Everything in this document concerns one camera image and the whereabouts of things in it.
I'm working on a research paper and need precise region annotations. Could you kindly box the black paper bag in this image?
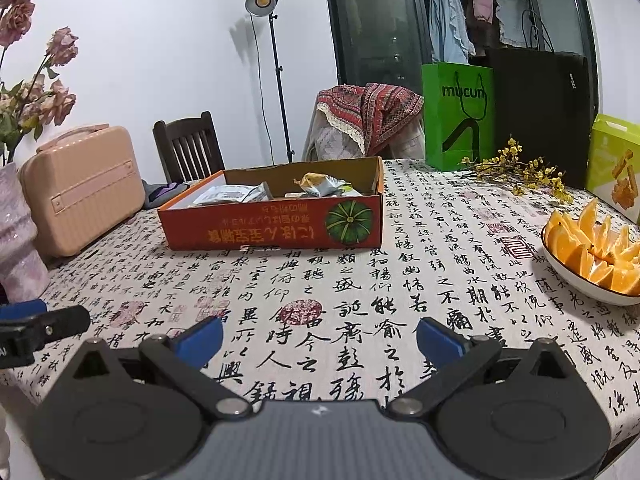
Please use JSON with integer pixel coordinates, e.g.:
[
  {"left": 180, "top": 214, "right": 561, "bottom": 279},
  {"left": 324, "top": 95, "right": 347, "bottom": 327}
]
[{"left": 487, "top": 9, "right": 592, "bottom": 188}]

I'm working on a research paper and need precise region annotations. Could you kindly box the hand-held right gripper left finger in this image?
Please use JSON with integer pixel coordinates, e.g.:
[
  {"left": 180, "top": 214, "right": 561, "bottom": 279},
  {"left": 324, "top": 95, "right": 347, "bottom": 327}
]
[{"left": 55, "top": 316, "right": 251, "bottom": 421}]

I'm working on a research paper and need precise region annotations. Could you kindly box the orange silver snack packet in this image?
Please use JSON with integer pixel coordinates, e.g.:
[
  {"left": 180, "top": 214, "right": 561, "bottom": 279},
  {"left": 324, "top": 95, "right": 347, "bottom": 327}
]
[{"left": 294, "top": 172, "right": 351, "bottom": 197}]

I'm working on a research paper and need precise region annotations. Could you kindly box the dark wooden chair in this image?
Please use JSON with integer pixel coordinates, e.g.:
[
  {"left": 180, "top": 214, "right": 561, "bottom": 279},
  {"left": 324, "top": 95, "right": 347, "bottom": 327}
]
[{"left": 152, "top": 111, "right": 227, "bottom": 184}]

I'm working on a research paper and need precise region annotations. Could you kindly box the yellow flower sprig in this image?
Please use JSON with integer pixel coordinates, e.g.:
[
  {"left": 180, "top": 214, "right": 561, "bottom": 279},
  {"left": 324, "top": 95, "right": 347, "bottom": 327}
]
[{"left": 460, "top": 135, "right": 576, "bottom": 206}]

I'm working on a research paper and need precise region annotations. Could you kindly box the silver white snack packet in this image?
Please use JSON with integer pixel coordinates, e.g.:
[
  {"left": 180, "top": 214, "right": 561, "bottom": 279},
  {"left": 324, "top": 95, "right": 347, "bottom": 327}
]
[{"left": 192, "top": 183, "right": 273, "bottom": 207}]

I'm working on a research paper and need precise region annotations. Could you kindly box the light blue hanging garment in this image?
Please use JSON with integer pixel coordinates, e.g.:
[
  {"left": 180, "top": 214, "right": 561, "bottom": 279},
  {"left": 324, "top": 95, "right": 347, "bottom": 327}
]
[{"left": 429, "top": 0, "right": 476, "bottom": 65}]

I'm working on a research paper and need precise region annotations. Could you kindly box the orange cardboard box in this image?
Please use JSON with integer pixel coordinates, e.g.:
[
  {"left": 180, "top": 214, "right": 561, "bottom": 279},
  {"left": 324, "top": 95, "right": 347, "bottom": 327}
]
[{"left": 157, "top": 156, "right": 385, "bottom": 251}]

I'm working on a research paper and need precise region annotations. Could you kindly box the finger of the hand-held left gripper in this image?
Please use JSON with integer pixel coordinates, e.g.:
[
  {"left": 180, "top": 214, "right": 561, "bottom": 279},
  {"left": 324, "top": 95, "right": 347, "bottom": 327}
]
[
  {"left": 0, "top": 299, "right": 48, "bottom": 322},
  {"left": 27, "top": 305, "right": 92, "bottom": 348}
]

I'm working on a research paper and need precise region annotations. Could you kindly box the green paper bag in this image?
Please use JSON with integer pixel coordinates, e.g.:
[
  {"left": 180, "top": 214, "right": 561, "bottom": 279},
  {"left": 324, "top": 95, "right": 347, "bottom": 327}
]
[{"left": 421, "top": 62, "right": 496, "bottom": 172}]

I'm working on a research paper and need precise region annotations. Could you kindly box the white hanging garment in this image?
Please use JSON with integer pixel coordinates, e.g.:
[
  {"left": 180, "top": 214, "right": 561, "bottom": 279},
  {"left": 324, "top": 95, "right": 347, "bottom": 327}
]
[{"left": 495, "top": 0, "right": 538, "bottom": 46}]

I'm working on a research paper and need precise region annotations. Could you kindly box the red patterned cloth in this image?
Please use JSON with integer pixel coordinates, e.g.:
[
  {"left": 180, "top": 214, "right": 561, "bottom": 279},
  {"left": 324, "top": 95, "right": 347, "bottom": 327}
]
[{"left": 316, "top": 82, "right": 426, "bottom": 157}]

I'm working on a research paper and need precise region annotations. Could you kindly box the white ceramic bowl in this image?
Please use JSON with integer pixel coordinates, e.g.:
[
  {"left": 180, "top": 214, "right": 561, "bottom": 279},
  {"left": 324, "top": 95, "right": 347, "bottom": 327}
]
[{"left": 540, "top": 222, "right": 640, "bottom": 307}]

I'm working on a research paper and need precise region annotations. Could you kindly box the bowl of orange slices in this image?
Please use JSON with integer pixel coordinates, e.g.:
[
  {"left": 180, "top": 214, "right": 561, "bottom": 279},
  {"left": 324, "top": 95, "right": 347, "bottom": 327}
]
[{"left": 544, "top": 197, "right": 640, "bottom": 297}]

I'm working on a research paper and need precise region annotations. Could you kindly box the pink hard-shell suitcase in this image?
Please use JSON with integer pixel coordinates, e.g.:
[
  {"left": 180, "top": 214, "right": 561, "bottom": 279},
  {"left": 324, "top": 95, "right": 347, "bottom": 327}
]
[{"left": 19, "top": 122, "right": 147, "bottom": 258}]

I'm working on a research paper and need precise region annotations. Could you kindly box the dark framed glass door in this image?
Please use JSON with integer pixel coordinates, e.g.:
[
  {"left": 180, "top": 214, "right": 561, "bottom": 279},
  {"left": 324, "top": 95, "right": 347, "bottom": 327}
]
[{"left": 322, "top": 0, "right": 601, "bottom": 126}]

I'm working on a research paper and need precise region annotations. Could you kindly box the pink white vase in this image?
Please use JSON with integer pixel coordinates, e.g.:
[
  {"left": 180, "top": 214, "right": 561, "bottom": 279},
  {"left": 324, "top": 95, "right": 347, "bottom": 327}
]
[{"left": 0, "top": 162, "right": 51, "bottom": 303}]

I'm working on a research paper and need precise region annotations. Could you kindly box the pink rose bouquet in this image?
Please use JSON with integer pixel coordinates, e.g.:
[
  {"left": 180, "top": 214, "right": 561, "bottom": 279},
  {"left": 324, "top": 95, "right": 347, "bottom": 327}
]
[{"left": 0, "top": 0, "right": 81, "bottom": 166}]

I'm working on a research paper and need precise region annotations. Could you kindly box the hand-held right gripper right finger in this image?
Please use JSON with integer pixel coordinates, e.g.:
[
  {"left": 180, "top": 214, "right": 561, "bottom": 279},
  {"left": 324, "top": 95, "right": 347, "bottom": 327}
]
[{"left": 385, "top": 317, "right": 586, "bottom": 421}]

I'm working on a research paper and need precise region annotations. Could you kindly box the grey purple pouch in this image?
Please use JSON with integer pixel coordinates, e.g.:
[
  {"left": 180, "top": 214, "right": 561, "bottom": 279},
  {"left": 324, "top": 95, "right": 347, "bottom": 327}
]
[{"left": 142, "top": 182, "right": 193, "bottom": 211}]

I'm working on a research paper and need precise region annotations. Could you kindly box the studio light on stand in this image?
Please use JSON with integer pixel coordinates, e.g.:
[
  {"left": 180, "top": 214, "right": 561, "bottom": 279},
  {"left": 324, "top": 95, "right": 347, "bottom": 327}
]
[{"left": 245, "top": 0, "right": 296, "bottom": 165}]

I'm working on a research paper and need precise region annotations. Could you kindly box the yellow-green gift box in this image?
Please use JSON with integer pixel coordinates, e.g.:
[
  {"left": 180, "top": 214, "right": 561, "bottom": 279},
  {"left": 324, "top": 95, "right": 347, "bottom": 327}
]
[{"left": 585, "top": 113, "right": 640, "bottom": 223}]

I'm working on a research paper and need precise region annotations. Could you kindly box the pink hanging garment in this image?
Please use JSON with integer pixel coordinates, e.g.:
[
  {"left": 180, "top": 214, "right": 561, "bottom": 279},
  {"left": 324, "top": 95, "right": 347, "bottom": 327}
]
[{"left": 472, "top": 0, "right": 496, "bottom": 26}]

